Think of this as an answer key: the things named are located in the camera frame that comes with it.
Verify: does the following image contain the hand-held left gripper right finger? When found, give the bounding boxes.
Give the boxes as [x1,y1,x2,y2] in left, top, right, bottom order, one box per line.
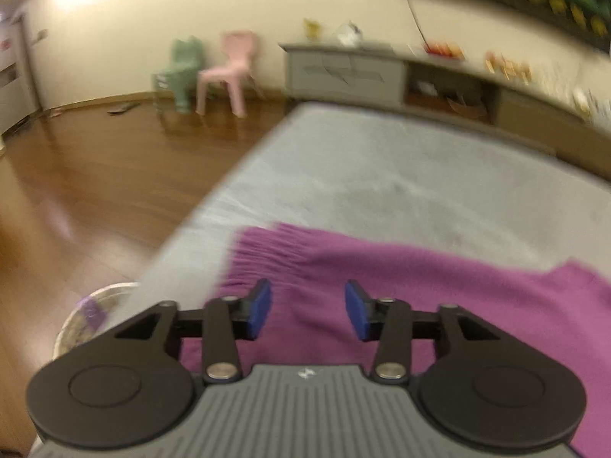
[344,279,499,382]

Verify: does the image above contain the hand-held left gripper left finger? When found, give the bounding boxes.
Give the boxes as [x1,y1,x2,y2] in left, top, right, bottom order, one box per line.
[115,277,273,383]

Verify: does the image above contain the purple knit garment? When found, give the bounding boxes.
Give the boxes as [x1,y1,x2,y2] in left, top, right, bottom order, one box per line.
[179,223,611,458]

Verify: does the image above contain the round patterned basket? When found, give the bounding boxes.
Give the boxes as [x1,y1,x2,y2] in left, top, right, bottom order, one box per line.
[52,282,141,361]

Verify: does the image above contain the long grey sideboard cabinet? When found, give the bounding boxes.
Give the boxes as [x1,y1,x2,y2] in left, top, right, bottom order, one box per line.
[279,42,611,163]

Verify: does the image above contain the pink plastic chair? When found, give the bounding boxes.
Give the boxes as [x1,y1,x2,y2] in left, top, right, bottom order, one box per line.
[196,31,261,118]

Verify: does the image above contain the green plastic chair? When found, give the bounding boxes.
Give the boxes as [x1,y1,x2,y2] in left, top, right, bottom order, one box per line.
[152,37,206,115]

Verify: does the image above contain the plate of orange fruit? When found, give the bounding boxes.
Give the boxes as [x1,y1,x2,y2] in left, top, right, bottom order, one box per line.
[424,40,466,62]

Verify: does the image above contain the white crumpled bag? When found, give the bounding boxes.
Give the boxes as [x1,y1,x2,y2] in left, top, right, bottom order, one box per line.
[334,21,364,47]

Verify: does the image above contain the yellow snack packets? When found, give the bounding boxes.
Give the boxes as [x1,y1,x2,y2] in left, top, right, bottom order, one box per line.
[484,52,533,84]

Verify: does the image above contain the white door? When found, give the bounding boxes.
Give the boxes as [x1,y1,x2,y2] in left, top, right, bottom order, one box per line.
[0,14,41,137]

